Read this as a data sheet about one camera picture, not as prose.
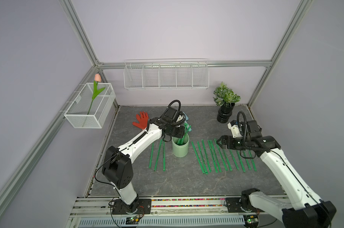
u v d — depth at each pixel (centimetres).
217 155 93
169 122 64
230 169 87
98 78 80
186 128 103
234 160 89
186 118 112
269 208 53
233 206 73
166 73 99
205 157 91
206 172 85
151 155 93
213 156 92
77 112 74
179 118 70
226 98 91
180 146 81
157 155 93
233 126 69
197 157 91
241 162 89
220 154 93
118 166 44
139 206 73
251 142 56
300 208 39
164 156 91
